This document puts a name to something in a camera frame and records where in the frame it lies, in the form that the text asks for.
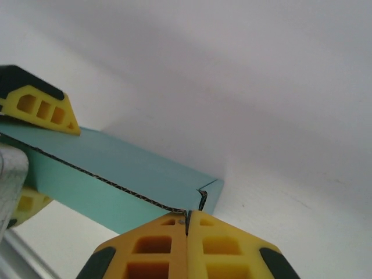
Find aluminium table edge rail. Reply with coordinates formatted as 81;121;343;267
0;228;69;279

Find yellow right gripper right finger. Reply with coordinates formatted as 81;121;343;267
185;209;302;279

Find teal cardboard box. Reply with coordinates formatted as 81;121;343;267
0;117;225;235

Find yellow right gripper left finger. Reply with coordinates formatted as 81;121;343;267
77;213;188;279

